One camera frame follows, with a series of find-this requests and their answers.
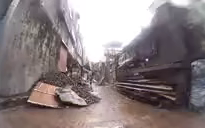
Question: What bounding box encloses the distant building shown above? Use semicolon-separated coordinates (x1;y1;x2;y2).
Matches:
102;41;124;84

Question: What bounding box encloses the pile of rubble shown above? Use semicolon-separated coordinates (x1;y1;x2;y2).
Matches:
39;71;102;105

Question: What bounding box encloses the stack of wooden planks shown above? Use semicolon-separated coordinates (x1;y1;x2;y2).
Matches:
114;61;191;108

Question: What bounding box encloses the wet grey asphalt road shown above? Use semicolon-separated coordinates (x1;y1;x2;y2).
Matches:
0;84;205;128

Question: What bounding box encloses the brown cardboard sheet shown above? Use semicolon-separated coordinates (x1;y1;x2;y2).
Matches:
27;81;62;109

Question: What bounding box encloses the dark building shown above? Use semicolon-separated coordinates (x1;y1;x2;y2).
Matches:
117;0;205;81

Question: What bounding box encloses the stained grey concrete building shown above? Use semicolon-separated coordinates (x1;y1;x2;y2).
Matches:
0;0;88;107

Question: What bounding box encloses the grey tarpaulin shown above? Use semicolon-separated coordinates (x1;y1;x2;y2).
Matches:
189;59;205;113

